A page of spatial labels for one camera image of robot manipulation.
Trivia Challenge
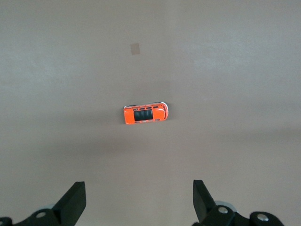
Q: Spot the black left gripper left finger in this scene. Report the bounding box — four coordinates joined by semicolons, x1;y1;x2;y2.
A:
0;181;87;226

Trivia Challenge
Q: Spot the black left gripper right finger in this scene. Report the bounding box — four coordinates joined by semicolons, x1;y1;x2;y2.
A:
192;179;285;226

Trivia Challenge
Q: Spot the orange toy bus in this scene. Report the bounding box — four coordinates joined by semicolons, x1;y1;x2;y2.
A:
123;101;169;125

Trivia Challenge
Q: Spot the brown tape patch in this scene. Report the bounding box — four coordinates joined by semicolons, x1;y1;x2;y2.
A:
130;43;141;56

